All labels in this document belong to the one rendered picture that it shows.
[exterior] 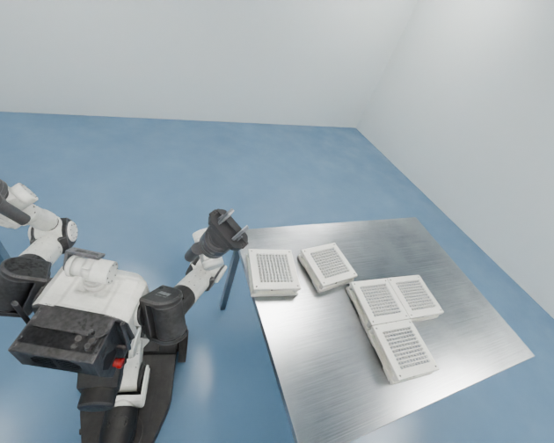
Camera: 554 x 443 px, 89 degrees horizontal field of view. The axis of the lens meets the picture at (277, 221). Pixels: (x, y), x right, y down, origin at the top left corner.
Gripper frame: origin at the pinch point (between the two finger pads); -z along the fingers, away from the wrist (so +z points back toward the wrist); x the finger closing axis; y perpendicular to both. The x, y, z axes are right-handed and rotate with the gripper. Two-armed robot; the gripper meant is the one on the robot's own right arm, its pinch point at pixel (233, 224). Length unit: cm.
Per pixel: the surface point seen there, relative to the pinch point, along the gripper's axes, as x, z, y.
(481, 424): -233, 93, 101
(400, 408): -104, 38, 24
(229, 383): -74, 145, -1
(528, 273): -262, 90, 308
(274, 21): 175, 140, 317
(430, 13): 60, 54, 496
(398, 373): -94, 36, 33
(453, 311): -119, 42, 96
